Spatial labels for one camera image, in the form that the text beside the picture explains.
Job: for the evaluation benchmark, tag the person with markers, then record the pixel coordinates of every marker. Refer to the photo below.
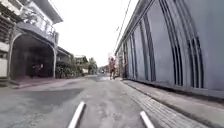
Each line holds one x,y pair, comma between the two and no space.
112,68

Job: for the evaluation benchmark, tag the tree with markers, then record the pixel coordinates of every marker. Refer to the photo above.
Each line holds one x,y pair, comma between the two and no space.
92,65

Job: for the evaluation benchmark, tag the grey asphalt road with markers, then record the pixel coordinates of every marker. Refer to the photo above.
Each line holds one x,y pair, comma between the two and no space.
100,96

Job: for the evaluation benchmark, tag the green bushes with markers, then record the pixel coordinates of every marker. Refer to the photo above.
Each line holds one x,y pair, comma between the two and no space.
68,70

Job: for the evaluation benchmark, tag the robot's own part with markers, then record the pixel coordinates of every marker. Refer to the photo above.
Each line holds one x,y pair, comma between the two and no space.
76,115
146,119

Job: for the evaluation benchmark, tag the reddish pavement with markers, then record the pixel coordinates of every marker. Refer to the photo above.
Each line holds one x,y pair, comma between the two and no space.
33,81

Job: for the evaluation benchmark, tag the grey paved pavement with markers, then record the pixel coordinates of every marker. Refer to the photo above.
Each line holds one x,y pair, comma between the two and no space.
186,103

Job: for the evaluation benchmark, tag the building with balcony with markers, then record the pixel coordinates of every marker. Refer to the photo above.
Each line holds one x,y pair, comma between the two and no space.
30,43

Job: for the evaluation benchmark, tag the long grey wall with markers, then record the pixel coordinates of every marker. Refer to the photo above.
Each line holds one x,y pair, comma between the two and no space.
166,43

